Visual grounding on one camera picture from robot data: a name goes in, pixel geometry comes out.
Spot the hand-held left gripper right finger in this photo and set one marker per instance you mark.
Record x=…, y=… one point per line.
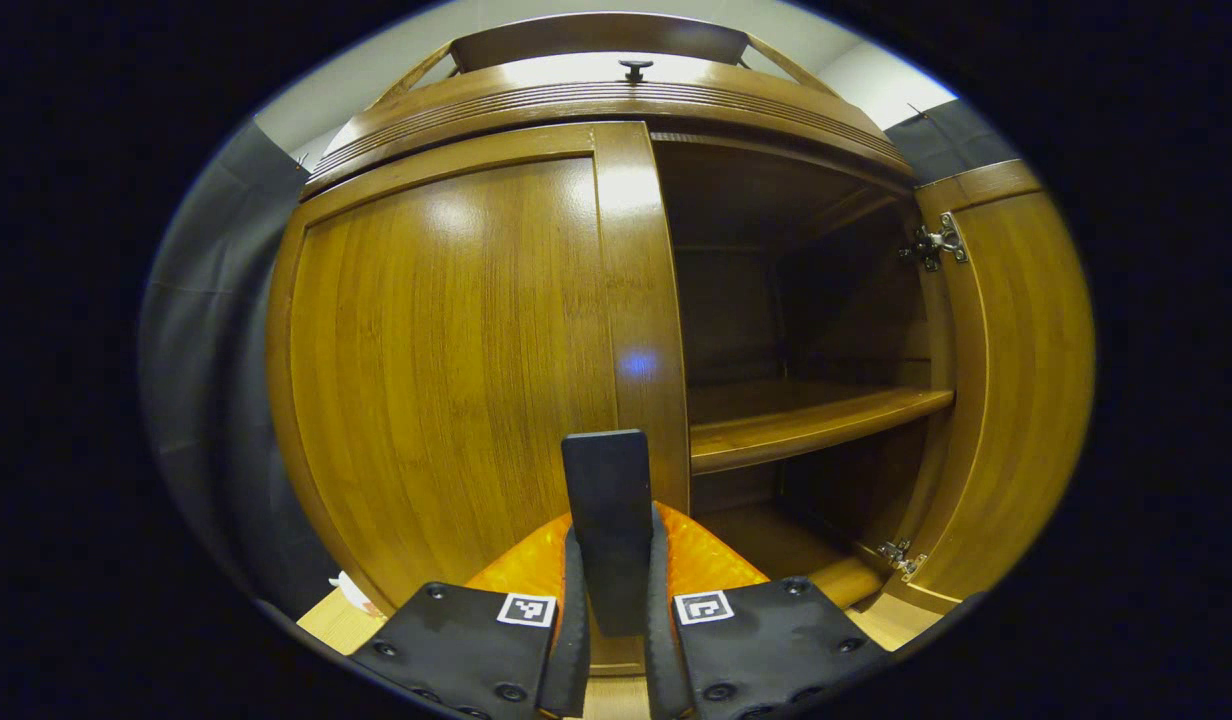
x=661, y=660

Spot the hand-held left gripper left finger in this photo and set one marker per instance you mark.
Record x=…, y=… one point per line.
x=568, y=650

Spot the wooden shoe cabinet door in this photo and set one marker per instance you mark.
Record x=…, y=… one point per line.
x=446, y=350
x=1026, y=380

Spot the wooden double-door shoe cabinet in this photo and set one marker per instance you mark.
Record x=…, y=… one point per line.
x=776, y=300

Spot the wooden cabinet inner shelf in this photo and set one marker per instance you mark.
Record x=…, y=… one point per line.
x=796, y=420

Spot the wooden cabinet drawer with knob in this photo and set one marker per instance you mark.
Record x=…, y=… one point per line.
x=536, y=95

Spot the white crumpled tissue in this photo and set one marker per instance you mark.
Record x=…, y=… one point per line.
x=354, y=592

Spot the black backdrop cloth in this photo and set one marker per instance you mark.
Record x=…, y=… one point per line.
x=206, y=350

